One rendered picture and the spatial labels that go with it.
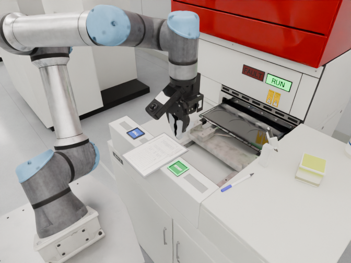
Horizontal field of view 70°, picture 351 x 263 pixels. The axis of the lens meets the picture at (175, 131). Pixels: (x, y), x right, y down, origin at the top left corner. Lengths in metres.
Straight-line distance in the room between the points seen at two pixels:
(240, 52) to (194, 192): 0.72
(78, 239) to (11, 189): 1.63
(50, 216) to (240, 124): 0.86
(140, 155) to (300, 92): 0.70
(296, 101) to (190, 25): 0.70
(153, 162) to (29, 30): 0.53
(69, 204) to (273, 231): 0.59
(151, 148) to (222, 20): 0.65
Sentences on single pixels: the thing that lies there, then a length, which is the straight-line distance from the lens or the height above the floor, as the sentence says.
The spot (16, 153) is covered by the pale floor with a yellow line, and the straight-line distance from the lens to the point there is 2.78.
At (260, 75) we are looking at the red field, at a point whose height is 1.10.
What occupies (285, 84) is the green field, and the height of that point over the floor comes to 1.11.
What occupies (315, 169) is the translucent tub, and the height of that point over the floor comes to 1.03.
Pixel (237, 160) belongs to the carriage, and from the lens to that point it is 1.06.
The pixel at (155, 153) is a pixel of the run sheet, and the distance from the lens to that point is 0.94.
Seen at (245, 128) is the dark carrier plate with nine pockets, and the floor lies 0.90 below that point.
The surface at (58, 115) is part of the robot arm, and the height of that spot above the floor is 1.14.
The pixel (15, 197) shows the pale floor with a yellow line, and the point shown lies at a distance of 2.37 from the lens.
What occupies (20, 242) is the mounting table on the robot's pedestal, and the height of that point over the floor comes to 0.82.
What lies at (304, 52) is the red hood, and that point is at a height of 1.27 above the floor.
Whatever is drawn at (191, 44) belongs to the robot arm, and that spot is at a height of 1.40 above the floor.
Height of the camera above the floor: 1.60
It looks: 38 degrees down
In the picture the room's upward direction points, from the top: straight up
